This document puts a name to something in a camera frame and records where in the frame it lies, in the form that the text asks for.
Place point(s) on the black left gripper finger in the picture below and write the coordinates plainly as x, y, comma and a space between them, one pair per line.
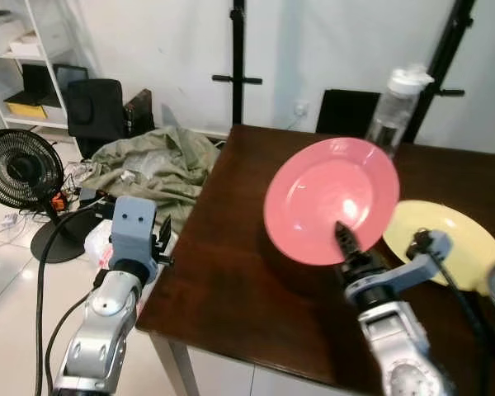
165, 231

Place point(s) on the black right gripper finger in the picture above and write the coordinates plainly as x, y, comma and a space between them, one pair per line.
347, 243

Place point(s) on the pink plate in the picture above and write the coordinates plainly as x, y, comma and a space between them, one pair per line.
326, 194

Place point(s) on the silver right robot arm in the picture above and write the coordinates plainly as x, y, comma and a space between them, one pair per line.
396, 346

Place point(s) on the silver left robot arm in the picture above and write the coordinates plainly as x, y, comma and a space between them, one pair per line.
99, 338

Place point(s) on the olive green cloth heap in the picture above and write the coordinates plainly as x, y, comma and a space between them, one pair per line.
157, 169

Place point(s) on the dark brown wooden table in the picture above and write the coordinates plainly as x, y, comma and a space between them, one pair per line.
231, 276

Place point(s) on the yellow plate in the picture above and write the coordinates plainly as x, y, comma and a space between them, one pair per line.
458, 235

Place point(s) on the black chair backrest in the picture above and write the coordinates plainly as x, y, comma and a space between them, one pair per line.
346, 114

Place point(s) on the black office chair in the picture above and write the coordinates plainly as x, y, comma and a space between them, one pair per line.
95, 111

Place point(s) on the clear water bottle white lid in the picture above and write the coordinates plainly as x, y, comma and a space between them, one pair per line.
394, 111

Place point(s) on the yellow box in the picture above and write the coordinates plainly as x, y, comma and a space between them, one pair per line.
25, 110

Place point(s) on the black stand pole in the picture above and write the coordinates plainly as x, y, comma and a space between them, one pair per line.
445, 49
238, 49

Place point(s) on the black laptop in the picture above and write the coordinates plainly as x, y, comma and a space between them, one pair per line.
37, 82

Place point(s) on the white open bookshelf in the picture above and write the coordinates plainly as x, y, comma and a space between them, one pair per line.
41, 41

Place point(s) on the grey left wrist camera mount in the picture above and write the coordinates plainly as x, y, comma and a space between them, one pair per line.
132, 235

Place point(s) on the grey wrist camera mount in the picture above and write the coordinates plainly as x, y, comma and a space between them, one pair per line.
412, 264
132, 235

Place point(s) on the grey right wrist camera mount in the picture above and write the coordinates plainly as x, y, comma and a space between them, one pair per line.
412, 264

